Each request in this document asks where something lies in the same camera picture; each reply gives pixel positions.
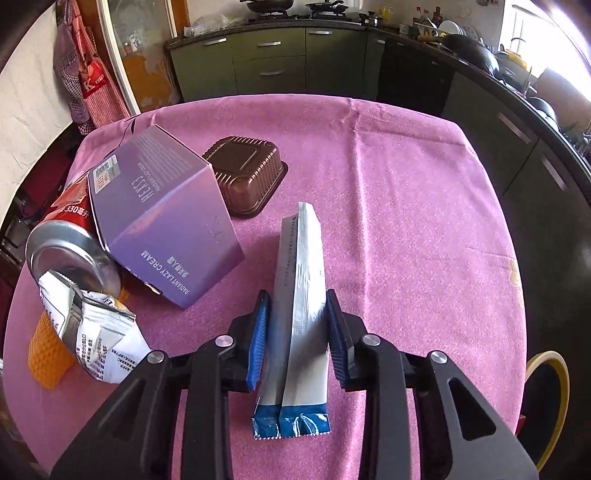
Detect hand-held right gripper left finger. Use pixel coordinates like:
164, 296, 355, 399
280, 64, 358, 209
48, 290, 271, 480

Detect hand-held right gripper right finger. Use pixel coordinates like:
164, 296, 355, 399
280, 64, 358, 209
325, 288, 541, 480

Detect silver blue sachet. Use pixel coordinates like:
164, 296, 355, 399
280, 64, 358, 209
252, 202, 332, 440

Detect white packet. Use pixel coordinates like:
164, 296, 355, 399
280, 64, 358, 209
37, 270, 153, 385

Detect purple cardboard box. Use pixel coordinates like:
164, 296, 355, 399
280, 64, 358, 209
88, 124, 245, 309

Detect brown plastic tray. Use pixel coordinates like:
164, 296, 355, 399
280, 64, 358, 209
202, 135, 289, 219

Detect red soda can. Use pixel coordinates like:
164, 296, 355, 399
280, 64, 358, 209
25, 171, 127, 296

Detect orange ribbed plastic cup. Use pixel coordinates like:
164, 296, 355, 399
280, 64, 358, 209
28, 288, 127, 392

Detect yellow-rimmed trash bin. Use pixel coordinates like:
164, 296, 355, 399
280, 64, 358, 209
524, 351, 571, 467

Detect pink floral tablecloth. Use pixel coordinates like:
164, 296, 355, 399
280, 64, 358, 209
0, 95, 529, 480

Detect wooden chair red cushion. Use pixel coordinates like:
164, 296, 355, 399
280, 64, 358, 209
9, 148, 72, 241

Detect green base cabinets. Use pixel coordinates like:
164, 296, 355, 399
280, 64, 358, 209
167, 23, 591, 222

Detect red checkered apron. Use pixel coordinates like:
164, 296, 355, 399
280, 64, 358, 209
69, 18, 132, 130

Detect white hanging sheet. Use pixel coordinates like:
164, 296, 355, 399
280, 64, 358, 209
0, 0, 88, 222

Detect glass sliding door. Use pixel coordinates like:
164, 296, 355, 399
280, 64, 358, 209
95, 0, 185, 116

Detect large black wok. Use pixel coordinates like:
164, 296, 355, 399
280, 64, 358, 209
438, 33, 499, 75

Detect white plastic bag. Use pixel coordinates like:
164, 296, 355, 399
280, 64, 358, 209
184, 13, 232, 38

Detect gas stove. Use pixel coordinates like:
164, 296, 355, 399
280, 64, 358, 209
242, 11, 365, 24

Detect dish rack with plates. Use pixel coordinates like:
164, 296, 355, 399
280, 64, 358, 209
418, 18, 481, 42

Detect yellow kettle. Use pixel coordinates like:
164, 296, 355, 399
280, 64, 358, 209
505, 37, 527, 70

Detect black lidded wok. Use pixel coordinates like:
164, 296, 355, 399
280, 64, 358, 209
240, 0, 296, 12

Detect purple checkered apron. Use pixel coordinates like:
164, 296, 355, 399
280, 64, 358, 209
53, 0, 93, 134

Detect bright window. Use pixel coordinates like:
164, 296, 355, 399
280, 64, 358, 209
499, 0, 591, 93

